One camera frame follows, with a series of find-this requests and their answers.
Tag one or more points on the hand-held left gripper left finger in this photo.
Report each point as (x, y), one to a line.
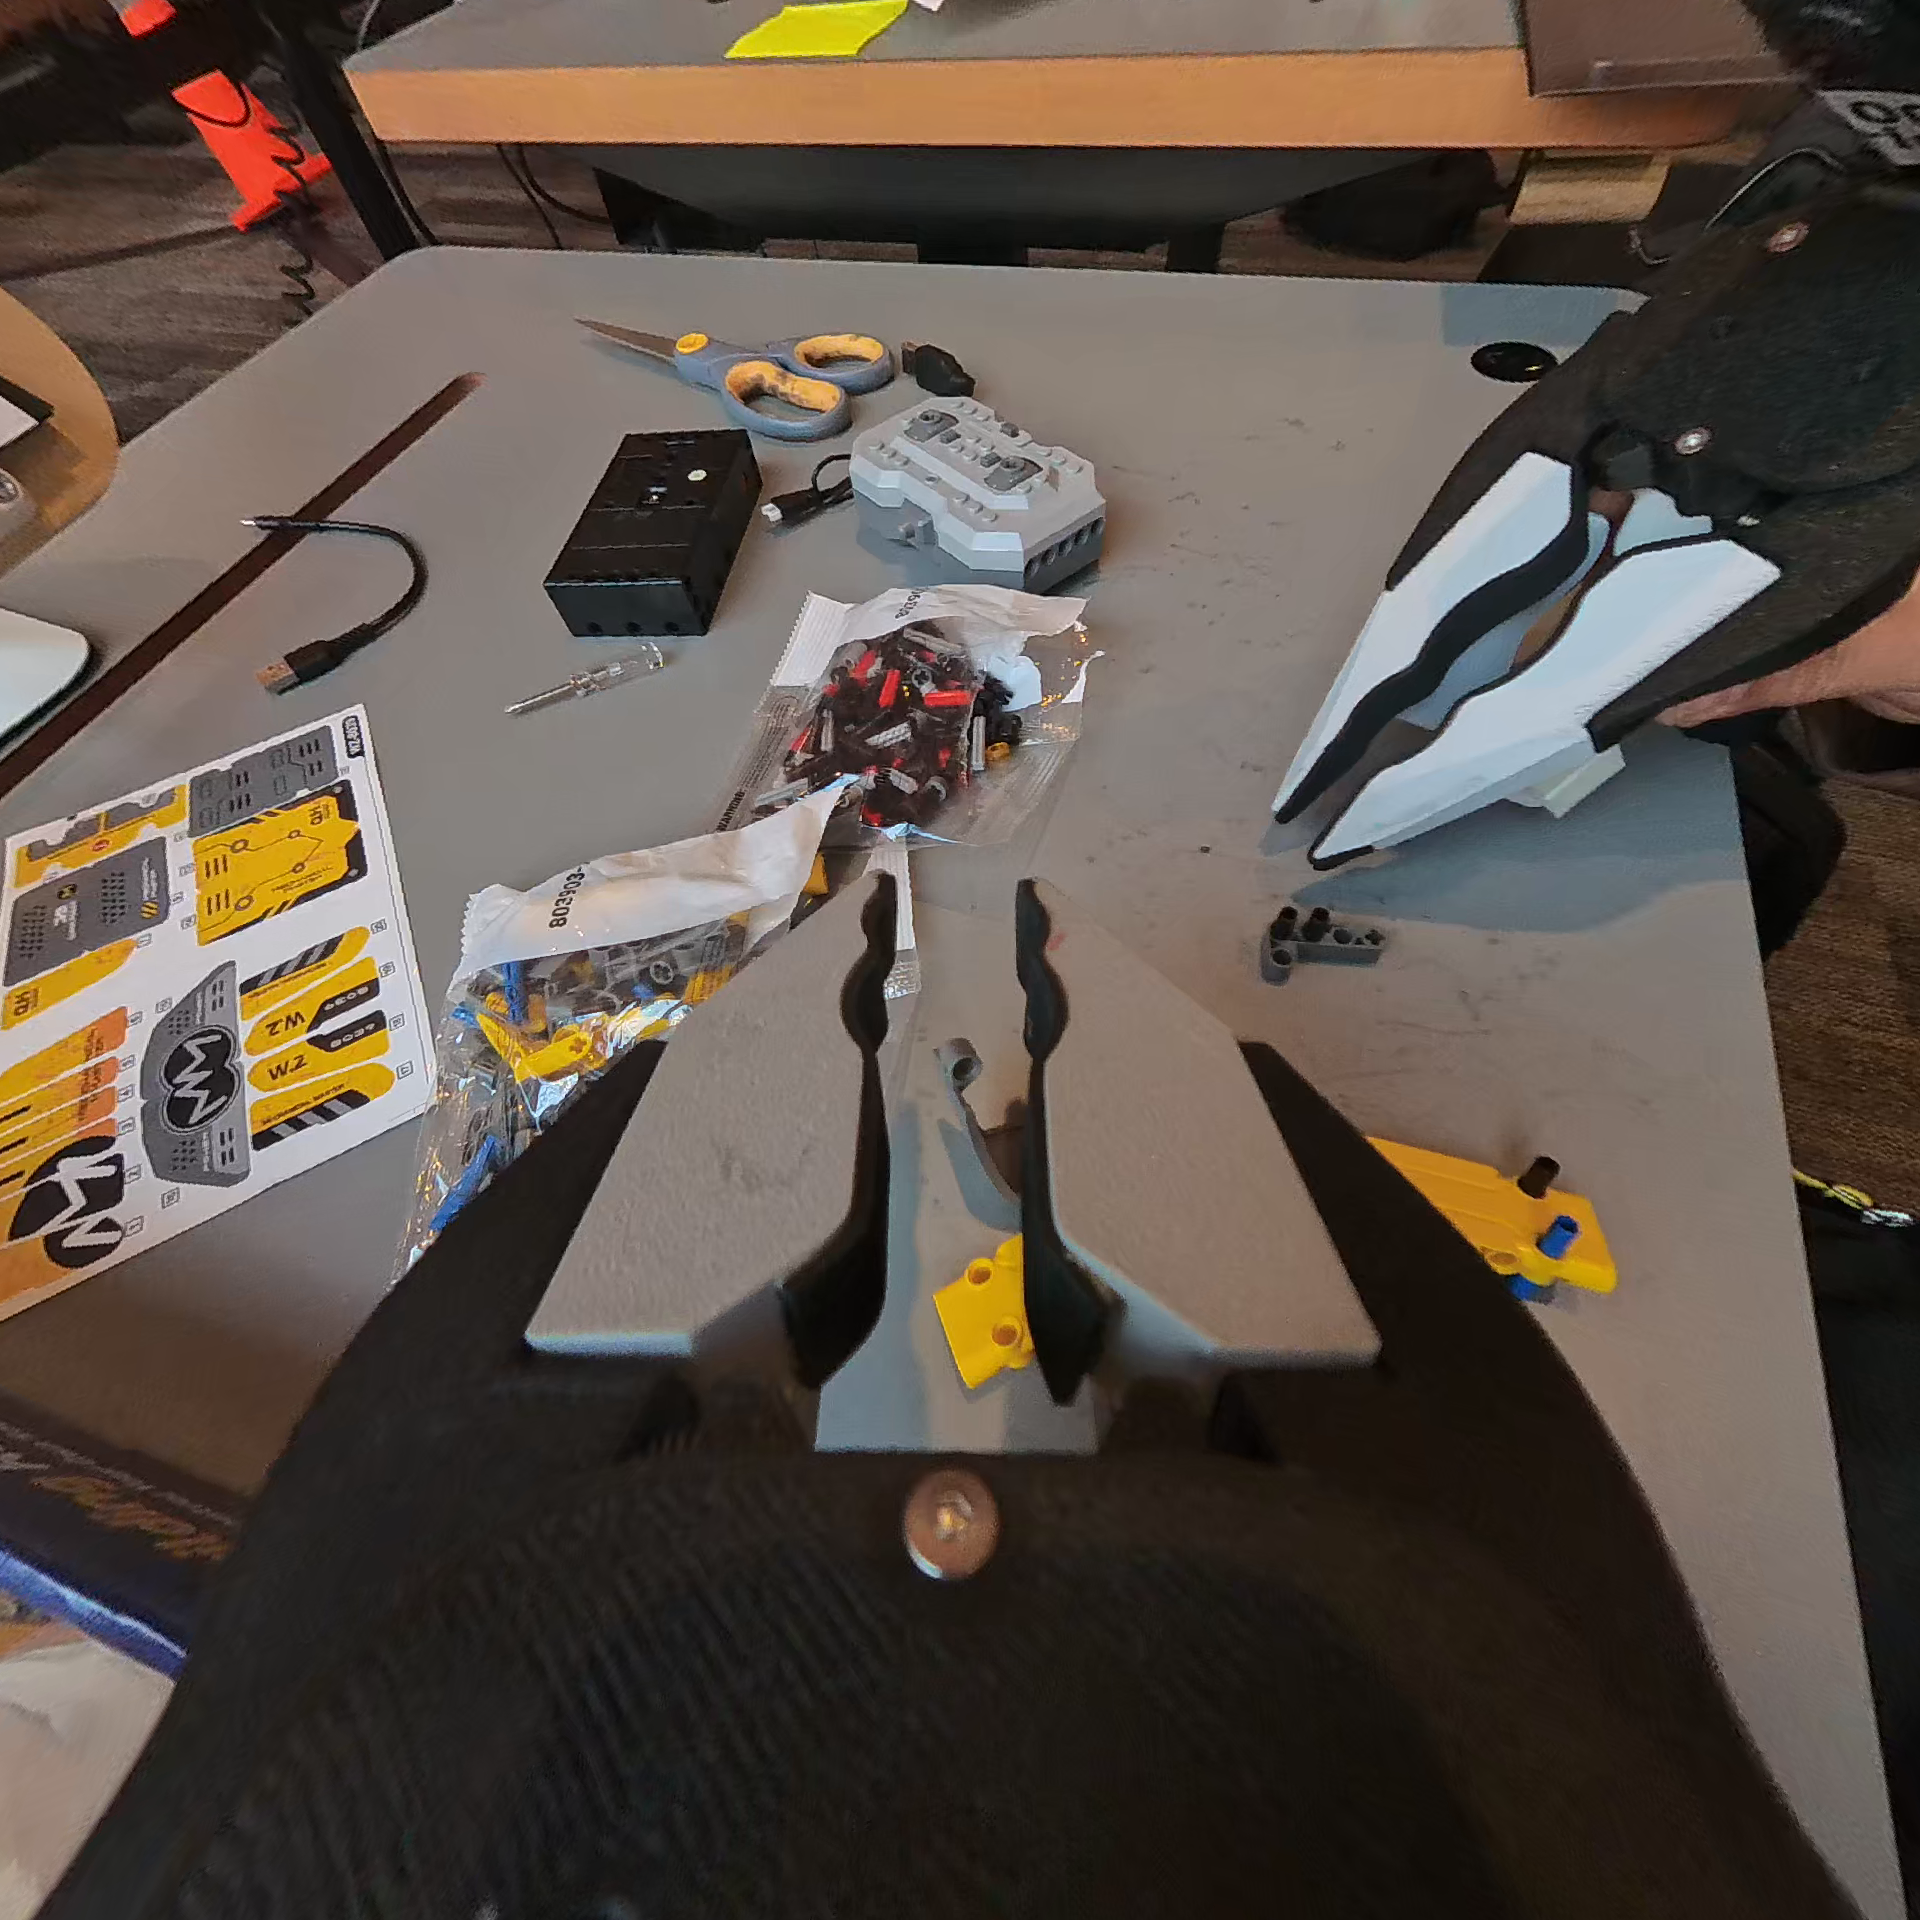
(705, 1185)

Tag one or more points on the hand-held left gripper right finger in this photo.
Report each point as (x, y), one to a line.
(1202, 1185)

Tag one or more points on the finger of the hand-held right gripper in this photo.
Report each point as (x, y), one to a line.
(1559, 691)
(1454, 585)

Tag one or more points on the yellow grey brick assembly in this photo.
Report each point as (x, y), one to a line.
(983, 1313)

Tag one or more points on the yellow panel brick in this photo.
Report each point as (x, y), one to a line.
(1454, 1185)

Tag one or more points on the grey bent beam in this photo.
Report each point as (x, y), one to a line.
(1342, 949)

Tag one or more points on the blue pin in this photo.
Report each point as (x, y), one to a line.
(1553, 1241)

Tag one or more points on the bag of black red pins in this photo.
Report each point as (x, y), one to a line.
(901, 721)

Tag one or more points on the black desk grommet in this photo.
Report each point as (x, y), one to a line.
(1513, 359)

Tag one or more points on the grey desk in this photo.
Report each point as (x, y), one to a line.
(1202, 452)

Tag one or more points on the person's right hand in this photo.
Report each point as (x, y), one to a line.
(1845, 669)

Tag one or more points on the bag of yellow bricks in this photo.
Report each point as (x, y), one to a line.
(601, 961)

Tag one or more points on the black backpack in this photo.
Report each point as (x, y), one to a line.
(1845, 1080)

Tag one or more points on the grey hub brick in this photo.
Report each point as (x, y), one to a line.
(974, 480)

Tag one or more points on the yellow grey sticker sheet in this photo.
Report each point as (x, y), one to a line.
(195, 990)

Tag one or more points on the black battery box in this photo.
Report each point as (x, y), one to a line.
(646, 525)

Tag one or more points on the blue robot kit box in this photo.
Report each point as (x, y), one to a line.
(107, 1516)

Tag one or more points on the grey yellow scissors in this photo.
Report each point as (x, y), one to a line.
(764, 383)

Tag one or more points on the silver stand base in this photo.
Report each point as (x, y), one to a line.
(37, 669)

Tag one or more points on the yellow sticky note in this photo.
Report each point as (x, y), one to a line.
(820, 28)

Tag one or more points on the heap of clear part bags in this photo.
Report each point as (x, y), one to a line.
(76, 1769)

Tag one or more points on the wooden display board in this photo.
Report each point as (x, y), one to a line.
(76, 435)

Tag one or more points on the orange plastic object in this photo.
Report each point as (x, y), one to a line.
(226, 120)

